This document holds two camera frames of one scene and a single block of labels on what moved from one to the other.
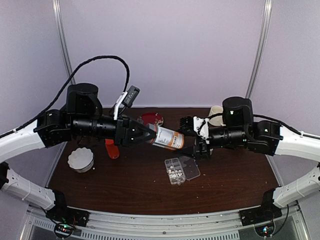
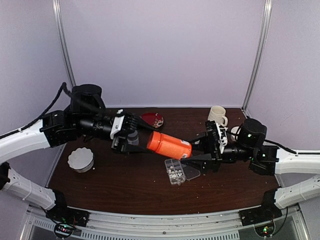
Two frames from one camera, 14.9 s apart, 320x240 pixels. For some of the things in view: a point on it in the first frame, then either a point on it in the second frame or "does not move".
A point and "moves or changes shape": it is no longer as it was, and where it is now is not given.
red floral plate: [147, 118] does not move
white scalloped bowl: [81, 160] does not move
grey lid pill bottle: [167, 138] moves or changes shape
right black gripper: [197, 150] → [206, 160]
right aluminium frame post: [263, 38] does not move
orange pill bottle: [113, 150] → [169, 145]
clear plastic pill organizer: [182, 168] does not move
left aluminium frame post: [57, 14] does not move
